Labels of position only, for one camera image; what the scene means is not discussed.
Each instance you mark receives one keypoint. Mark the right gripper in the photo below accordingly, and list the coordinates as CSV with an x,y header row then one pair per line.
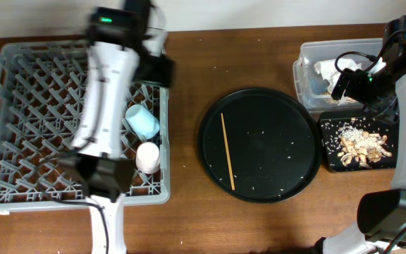
x,y
339,87

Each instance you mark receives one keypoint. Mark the round black tray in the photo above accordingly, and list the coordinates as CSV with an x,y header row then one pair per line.
x,y
275,145

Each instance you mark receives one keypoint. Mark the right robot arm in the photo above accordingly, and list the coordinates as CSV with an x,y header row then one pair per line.
x,y
381,216

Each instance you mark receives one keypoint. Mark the wooden chopstick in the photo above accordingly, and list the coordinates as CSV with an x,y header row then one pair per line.
x,y
225,139

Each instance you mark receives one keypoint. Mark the white tissue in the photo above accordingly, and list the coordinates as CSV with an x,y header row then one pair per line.
x,y
329,73

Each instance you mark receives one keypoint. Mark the pink cup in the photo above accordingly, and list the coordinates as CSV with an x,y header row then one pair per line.
x,y
148,158

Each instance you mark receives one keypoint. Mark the clear plastic bin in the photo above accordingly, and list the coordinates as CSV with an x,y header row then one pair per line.
x,y
311,87

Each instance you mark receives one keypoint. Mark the grey dishwasher rack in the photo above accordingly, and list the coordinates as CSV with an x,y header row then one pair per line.
x,y
42,89

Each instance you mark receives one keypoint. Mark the black rectangular tray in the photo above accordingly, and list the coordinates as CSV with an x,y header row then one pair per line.
x,y
330,123

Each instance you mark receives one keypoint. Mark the blue cup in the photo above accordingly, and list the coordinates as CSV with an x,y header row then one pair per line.
x,y
142,122

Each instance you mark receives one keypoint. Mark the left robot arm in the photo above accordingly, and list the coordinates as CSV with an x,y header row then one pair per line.
x,y
126,46

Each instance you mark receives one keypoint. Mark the food scraps pile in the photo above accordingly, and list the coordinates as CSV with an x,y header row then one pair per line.
x,y
360,146

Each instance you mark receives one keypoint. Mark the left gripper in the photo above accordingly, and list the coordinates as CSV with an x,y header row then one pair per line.
x,y
154,70

